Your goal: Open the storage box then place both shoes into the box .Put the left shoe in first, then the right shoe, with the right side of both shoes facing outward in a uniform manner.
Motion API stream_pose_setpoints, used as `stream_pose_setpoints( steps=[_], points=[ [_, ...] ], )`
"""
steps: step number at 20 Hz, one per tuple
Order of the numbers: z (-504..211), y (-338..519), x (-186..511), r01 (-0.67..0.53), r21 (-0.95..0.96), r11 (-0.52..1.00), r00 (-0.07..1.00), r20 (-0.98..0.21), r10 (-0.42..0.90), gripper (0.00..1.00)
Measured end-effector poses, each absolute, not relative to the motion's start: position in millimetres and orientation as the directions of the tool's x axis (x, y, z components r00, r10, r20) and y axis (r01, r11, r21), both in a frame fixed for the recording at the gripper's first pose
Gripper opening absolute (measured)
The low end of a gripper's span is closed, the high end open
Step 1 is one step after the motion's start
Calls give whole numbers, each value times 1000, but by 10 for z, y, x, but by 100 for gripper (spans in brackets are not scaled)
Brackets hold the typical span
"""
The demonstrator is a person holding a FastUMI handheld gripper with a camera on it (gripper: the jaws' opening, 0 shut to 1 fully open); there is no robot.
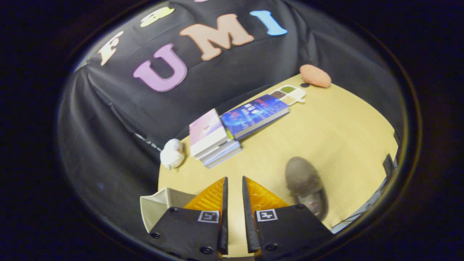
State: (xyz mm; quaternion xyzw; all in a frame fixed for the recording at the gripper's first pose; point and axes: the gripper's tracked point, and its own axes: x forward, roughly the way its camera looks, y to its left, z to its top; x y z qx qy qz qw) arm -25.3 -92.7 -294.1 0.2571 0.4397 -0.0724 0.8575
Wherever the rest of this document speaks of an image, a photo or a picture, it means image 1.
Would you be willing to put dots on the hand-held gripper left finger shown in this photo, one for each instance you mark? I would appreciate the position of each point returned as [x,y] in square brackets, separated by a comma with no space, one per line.
[188,232]

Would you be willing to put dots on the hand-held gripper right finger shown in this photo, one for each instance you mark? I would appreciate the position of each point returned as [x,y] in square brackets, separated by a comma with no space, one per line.
[290,228]

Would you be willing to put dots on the white fabric storage box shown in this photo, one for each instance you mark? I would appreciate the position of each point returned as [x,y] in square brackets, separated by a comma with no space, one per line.
[156,210]

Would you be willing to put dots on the brown slipper shoe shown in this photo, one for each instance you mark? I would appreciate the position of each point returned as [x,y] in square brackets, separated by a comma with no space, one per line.
[302,179]

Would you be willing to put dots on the white plush toy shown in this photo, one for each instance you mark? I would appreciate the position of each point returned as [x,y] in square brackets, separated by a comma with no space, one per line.
[172,154]

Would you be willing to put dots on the pale blue book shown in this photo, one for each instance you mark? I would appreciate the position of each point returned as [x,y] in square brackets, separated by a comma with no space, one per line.
[224,156]

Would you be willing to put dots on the thin white book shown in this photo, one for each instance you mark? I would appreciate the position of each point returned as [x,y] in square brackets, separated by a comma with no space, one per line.
[219,149]

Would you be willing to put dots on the pink book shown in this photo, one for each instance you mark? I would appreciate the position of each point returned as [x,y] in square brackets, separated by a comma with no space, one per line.
[206,131]

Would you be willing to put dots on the dark rectangular object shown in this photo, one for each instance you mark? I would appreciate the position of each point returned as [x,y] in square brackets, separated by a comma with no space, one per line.
[389,164]

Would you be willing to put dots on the dark blue book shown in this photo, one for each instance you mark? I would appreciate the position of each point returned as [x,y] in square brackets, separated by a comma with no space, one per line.
[253,114]

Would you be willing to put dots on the white compartment tray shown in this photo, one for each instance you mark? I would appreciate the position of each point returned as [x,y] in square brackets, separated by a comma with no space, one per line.
[289,94]

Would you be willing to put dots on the orange plush toy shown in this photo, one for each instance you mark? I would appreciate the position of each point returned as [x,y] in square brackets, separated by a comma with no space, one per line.
[315,76]

